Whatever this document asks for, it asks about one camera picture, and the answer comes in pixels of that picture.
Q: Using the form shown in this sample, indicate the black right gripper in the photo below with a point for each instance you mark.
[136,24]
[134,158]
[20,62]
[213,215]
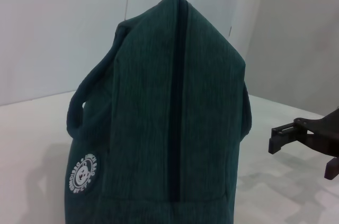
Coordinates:
[325,134]

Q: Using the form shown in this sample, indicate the dark teal insulated lunch bag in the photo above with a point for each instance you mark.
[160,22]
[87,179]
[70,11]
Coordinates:
[164,118]

